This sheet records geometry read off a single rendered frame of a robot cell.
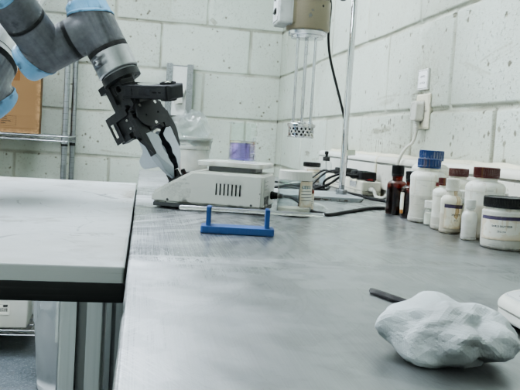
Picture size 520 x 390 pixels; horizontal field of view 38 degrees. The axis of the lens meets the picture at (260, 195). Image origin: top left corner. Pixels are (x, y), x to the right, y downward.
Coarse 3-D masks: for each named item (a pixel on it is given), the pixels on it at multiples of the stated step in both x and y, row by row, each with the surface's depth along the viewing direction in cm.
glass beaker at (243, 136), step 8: (256, 120) 133; (232, 128) 132; (240, 128) 132; (248, 128) 132; (256, 128) 133; (232, 136) 132; (240, 136) 132; (248, 136) 132; (256, 136) 133; (232, 144) 132; (240, 144) 132; (248, 144) 132; (256, 144) 134; (232, 152) 132; (240, 152) 132; (248, 152) 132; (232, 160) 133; (240, 160) 132; (248, 160) 132
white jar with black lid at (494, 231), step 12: (492, 204) 102; (504, 204) 101; (516, 204) 100; (492, 216) 102; (504, 216) 101; (516, 216) 101; (492, 228) 102; (504, 228) 101; (516, 228) 101; (480, 240) 105; (492, 240) 102; (504, 240) 101; (516, 240) 101
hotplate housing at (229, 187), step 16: (192, 176) 130; (208, 176) 130; (224, 176) 129; (240, 176) 129; (256, 176) 129; (272, 176) 138; (160, 192) 131; (176, 192) 131; (192, 192) 130; (208, 192) 130; (224, 192) 129; (240, 192) 129; (256, 192) 128; (272, 192) 136; (256, 208) 129
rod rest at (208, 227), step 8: (208, 208) 101; (208, 216) 101; (208, 224) 101; (216, 224) 102; (224, 224) 103; (232, 224) 103; (264, 224) 103; (200, 232) 101; (208, 232) 100; (216, 232) 100; (224, 232) 100; (232, 232) 100; (240, 232) 100; (248, 232) 101; (256, 232) 101; (264, 232) 101; (272, 232) 101
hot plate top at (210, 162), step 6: (198, 162) 131; (204, 162) 130; (210, 162) 130; (216, 162) 130; (222, 162) 130; (228, 162) 129; (234, 162) 129; (240, 162) 130; (246, 162) 132; (258, 162) 136; (264, 162) 138; (246, 168) 129; (252, 168) 129; (258, 168) 129; (264, 168) 129
